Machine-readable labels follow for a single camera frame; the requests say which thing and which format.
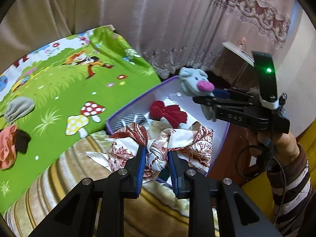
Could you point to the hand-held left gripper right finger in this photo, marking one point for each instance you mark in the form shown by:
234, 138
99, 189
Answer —
174, 170

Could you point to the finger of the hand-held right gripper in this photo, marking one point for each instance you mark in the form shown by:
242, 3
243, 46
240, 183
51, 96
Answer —
212, 102
219, 93

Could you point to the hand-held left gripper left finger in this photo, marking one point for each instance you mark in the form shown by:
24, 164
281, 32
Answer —
141, 163

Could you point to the grey plush toy pink nose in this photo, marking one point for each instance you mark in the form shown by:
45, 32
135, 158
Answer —
190, 81

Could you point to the red and white patterned scarf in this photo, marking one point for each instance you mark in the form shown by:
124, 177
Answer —
197, 143

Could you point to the purple cardboard box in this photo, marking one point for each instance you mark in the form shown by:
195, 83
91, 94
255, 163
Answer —
158, 91

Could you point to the person's right forearm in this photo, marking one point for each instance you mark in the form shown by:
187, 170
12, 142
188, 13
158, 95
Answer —
291, 190

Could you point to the person's right hand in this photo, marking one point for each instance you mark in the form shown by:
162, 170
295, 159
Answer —
284, 145

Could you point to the cream cloth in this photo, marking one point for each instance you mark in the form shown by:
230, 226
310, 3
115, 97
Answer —
154, 127

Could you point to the black white checkered cloth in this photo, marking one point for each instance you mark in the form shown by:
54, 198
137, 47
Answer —
130, 119

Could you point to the red fuzzy cloth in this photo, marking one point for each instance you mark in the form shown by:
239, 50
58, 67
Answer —
167, 113

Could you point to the white side table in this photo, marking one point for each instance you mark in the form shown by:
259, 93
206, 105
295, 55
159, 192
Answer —
237, 49

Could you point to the striped yellow bedding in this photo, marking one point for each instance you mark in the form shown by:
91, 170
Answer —
153, 214

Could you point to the yellow plastic object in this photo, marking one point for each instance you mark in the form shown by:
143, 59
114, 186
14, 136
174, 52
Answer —
256, 197

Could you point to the pink lace-trimmed curtain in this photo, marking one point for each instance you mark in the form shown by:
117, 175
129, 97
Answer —
172, 17

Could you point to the cartoon printed blanket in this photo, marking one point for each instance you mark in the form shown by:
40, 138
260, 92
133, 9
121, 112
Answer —
61, 86

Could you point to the black fuzzy cloth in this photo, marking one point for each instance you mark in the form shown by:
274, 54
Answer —
23, 142

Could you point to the peach fuzzy cloth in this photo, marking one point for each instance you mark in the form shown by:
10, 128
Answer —
7, 148

